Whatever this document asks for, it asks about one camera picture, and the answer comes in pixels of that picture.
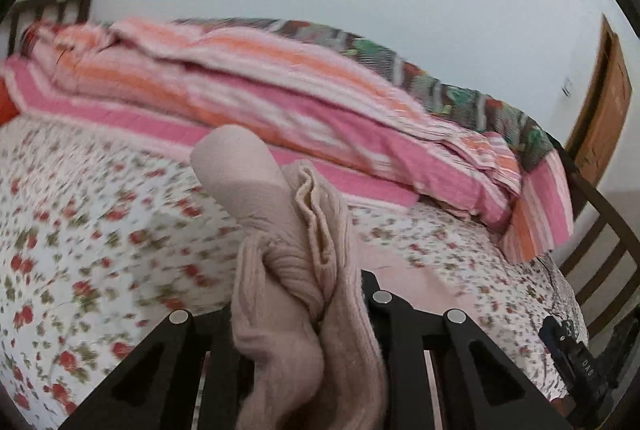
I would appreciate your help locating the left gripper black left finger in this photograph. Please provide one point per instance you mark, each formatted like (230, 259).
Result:
(185, 374)

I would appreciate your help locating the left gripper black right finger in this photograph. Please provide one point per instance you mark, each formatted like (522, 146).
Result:
(444, 372)

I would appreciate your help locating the pink knitted sweater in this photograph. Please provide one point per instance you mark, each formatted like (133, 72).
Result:
(297, 307)

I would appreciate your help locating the floral bed sheet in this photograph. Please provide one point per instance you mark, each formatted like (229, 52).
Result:
(99, 242)

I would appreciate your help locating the dark patterned patchwork blanket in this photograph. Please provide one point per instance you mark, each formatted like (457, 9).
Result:
(468, 108)

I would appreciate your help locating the brown wooden door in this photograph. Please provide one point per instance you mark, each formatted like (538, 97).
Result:
(600, 123)

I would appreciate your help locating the pink orange striped quilt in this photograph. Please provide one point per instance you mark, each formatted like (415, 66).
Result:
(164, 84)

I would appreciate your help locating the red pillow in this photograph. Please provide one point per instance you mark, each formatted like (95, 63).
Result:
(8, 109)

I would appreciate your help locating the dark wooden headboard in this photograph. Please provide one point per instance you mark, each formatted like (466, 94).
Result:
(25, 12)

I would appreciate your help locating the white wall switch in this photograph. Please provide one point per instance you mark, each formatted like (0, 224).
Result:
(567, 88)

